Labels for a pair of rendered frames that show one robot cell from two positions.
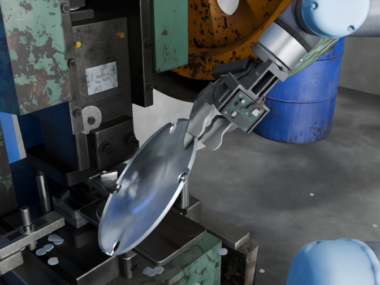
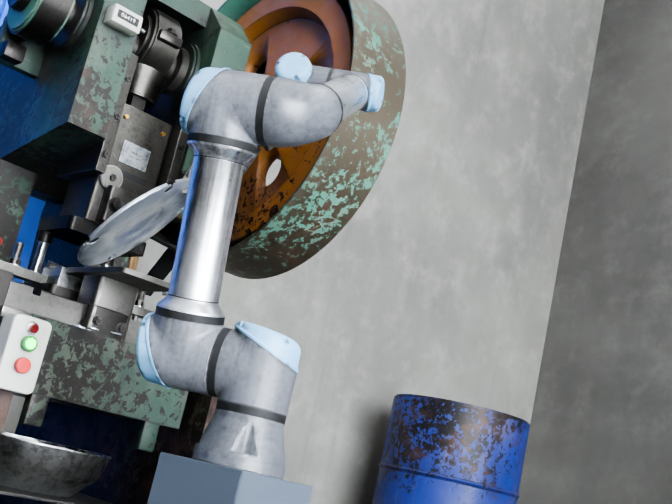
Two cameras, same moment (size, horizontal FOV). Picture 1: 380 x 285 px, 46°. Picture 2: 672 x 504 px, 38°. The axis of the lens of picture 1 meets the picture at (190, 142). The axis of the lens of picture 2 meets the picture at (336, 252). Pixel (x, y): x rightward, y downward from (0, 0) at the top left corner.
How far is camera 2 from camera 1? 1.61 m
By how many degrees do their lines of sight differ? 40
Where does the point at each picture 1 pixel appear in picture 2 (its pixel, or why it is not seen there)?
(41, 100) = (85, 122)
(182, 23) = not seen: hidden behind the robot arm
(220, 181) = not seen: outside the picture
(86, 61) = (128, 135)
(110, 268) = (73, 313)
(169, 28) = not seen: hidden behind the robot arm
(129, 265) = (92, 313)
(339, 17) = (290, 70)
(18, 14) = (97, 60)
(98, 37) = (143, 123)
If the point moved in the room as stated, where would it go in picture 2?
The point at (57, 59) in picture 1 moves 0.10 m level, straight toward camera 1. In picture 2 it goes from (109, 104) to (108, 88)
